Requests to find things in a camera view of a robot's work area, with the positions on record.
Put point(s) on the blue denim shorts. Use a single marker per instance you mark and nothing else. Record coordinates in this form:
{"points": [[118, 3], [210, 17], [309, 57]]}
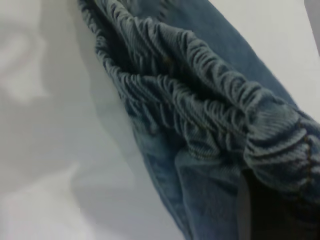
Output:
{"points": [[200, 100]]}

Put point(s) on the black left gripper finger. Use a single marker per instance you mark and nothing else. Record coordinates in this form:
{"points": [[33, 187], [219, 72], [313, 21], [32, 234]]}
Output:
{"points": [[265, 217]]}

